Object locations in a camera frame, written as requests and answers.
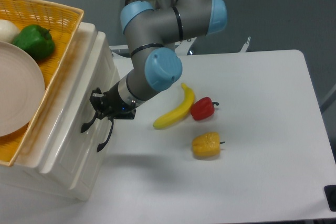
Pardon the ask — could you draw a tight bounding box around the white onion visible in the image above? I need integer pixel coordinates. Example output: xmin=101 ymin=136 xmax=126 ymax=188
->
xmin=0 ymin=19 xmax=20 ymax=43

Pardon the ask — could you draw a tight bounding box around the yellow banana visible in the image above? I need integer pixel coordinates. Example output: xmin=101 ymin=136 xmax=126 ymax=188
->
xmin=153 ymin=83 xmax=195 ymax=130

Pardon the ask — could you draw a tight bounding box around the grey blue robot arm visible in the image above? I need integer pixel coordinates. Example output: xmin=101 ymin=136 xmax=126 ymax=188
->
xmin=90 ymin=0 xmax=227 ymax=120

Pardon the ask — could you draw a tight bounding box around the green bell pepper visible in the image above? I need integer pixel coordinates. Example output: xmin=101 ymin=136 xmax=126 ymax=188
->
xmin=12 ymin=25 xmax=55 ymax=61

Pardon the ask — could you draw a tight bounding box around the white drawer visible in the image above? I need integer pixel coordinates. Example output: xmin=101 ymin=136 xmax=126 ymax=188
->
xmin=40 ymin=32 xmax=120 ymax=200

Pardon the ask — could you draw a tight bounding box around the black handle of lower drawer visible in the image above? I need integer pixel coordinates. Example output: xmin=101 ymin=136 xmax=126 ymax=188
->
xmin=97 ymin=117 xmax=114 ymax=153

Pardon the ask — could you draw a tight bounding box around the pink plate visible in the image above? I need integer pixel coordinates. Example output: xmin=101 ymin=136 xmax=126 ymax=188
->
xmin=1 ymin=42 xmax=45 ymax=136

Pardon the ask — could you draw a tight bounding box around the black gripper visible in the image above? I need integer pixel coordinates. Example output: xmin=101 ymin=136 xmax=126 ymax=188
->
xmin=89 ymin=83 xmax=136 ymax=120

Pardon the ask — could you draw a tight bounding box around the yellow bell pepper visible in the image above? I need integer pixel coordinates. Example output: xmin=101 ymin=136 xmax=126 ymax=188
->
xmin=191 ymin=132 xmax=225 ymax=159

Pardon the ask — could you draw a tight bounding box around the yellow woven basket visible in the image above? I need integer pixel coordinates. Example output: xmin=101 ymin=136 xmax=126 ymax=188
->
xmin=0 ymin=0 xmax=85 ymax=167

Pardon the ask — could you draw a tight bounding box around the black object at table edge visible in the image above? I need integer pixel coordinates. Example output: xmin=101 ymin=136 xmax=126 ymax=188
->
xmin=324 ymin=185 xmax=336 ymax=212

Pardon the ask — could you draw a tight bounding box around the red bell pepper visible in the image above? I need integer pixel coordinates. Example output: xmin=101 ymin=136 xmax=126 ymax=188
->
xmin=190 ymin=97 xmax=219 ymax=121

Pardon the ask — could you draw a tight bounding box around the white drawer cabinet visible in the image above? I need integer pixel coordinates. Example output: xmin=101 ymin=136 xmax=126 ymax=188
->
xmin=0 ymin=22 xmax=121 ymax=202

